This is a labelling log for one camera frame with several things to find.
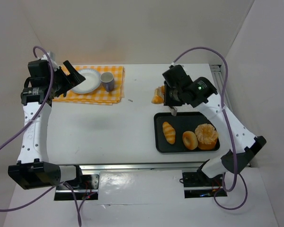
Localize orange croissant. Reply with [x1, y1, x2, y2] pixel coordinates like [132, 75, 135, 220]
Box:
[151, 86, 165, 105]

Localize metal tongs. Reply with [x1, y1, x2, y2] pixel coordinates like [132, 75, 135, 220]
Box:
[168, 106, 178, 116]

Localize striped bread roll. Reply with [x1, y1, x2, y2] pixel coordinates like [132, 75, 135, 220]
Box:
[162, 122, 176, 145]

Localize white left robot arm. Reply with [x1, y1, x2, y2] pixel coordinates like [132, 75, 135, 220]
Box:
[8, 60, 85, 190]

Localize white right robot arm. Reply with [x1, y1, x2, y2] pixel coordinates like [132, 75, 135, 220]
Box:
[163, 65, 266, 179]

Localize white paper plate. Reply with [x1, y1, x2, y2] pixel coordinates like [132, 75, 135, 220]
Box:
[72, 69, 101, 94]

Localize yellow checkered cloth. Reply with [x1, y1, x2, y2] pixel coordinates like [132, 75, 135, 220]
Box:
[54, 65, 125, 105]

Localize purple mug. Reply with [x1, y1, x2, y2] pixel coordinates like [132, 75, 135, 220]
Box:
[100, 72, 115, 92]

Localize black plastic tray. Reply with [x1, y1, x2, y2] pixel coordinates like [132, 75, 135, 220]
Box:
[154, 112, 211, 154]

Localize sugared orange muffin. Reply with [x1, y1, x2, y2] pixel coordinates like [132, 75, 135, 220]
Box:
[195, 123, 219, 150]

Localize aluminium rail frame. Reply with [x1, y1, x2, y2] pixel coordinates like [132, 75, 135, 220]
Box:
[44, 64, 251, 171]

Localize ring donut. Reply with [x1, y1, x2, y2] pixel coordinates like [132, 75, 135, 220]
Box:
[182, 131, 198, 150]

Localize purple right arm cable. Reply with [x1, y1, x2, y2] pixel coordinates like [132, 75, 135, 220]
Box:
[171, 46, 249, 210]

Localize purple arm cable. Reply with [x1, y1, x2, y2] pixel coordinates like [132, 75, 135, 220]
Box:
[171, 46, 249, 210]
[0, 46, 93, 227]

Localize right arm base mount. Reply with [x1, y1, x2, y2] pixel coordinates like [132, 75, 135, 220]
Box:
[179, 172, 227, 199]

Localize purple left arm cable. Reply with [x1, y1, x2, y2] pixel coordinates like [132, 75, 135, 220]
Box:
[0, 46, 93, 227]

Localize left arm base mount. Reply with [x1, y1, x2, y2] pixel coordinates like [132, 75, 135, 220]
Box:
[54, 173, 99, 201]

